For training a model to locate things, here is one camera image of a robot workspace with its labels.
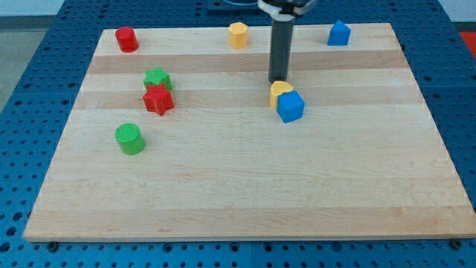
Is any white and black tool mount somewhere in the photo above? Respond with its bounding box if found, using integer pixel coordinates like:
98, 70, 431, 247
257, 0, 318, 20

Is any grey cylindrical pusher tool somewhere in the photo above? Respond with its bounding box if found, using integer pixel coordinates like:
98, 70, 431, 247
268, 19, 295, 83

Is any yellow heart block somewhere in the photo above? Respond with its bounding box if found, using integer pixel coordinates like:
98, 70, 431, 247
269, 80, 294, 109

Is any green star block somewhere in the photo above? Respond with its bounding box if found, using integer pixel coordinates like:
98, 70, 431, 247
143, 67, 173, 92

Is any red star block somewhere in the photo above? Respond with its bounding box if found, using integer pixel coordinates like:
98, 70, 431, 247
143, 83, 175, 116

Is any yellow hexagon block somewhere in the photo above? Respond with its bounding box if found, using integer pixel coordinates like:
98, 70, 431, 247
228, 22, 248, 48

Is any blue pentagon block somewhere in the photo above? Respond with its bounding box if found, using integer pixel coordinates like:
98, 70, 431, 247
327, 20, 352, 46

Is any blue cube block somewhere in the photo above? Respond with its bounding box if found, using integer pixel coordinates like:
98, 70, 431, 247
277, 90, 305, 124

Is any wooden board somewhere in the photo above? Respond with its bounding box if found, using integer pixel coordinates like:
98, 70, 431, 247
24, 23, 475, 242

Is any red cylinder block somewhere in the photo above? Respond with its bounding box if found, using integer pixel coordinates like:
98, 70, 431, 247
115, 26, 139, 53

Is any green cylinder block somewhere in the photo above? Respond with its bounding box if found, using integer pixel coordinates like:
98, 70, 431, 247
115, 123, 145, 156

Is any blue perforated table plate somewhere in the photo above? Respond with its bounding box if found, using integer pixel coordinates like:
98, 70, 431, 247
1, 0, 475, 267

